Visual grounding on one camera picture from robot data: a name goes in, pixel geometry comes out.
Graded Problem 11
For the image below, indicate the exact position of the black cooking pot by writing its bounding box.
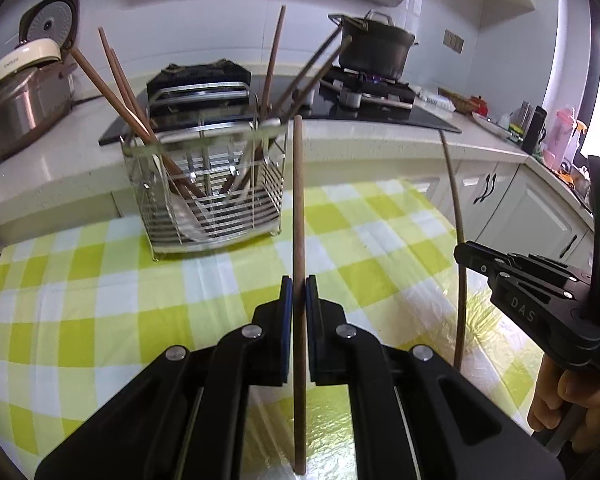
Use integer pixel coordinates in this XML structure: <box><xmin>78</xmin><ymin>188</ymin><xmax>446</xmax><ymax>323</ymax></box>
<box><xmin>328</xmin><ymin>11</ymin><xmax>418</xmax><ymax>81</ymax></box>

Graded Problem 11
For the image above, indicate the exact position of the pink water bottle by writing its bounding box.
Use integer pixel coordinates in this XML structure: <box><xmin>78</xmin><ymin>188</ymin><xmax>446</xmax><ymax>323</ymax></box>
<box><xmin>543</xmin><ymin>106</ymin><xmax>578</xmax><ymax>171</ymax></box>

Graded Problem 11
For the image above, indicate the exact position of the black gas stove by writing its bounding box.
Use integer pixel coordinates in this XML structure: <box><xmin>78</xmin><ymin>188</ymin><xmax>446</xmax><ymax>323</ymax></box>
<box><xmin>98</xmin><ymin>58</ymin><xmax>463</xmax><ymax>148</ymax></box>

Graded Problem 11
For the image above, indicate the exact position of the wire utensil holder basket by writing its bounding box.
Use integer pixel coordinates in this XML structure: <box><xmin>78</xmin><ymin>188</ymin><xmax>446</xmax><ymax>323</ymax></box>
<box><xmin>120</xmin><ymin>80</ymin><xmax>289</xmax><ymax>262</ymax></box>

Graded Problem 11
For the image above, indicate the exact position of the black bottle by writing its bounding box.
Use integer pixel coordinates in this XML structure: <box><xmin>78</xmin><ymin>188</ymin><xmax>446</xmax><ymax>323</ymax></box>
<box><xmin>521</xmin><ymin>105</ymin><xmax>547</xmax><ymax>155</ymax></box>

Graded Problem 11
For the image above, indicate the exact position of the white ceramic spoon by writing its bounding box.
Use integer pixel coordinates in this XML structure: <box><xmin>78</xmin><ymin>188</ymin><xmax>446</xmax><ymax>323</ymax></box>
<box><xmin>232</xmin><ymin>140</ymin><xmax>264</xmax><ymax>214</ymax></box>
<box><xmin>152</xmin><ymin>155</ymin><xmax>211</xmax><ymax>243</ymax></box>

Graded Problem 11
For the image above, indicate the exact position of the wicker basket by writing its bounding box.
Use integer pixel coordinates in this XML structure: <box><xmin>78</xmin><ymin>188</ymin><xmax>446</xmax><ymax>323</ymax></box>
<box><xmin>438</xmin><ymin>87</ymin><xmax>478</xmax><ymax>115</ymax></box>

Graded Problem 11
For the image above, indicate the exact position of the yellow checkered tablecloth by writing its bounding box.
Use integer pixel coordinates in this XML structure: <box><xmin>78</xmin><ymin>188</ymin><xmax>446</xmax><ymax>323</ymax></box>
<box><xmin>0</xmin><ymin>179</ymin><xmax>552</xmax><ymax>480</ymax></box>

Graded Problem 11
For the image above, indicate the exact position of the red teapot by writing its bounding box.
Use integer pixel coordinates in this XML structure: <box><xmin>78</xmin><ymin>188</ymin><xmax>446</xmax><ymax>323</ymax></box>
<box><xmin>469</xmin><ymin>96</ymin><xmax>489</xmax><ymax>117</ymax></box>

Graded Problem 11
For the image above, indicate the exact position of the steel rice cooker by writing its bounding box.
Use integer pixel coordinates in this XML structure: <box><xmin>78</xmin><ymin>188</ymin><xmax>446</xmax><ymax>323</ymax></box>
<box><xmin>0</xmin><ymin>38</ymin><xmax>76</xmax><ymax>162</ymax></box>

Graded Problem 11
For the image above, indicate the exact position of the person right hand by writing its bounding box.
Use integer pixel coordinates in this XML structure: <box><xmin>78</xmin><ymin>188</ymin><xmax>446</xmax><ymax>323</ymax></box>
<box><xmin>526</xmin><ymin>353</ymin><xmax>600</xmax><ymax>453</ymax></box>

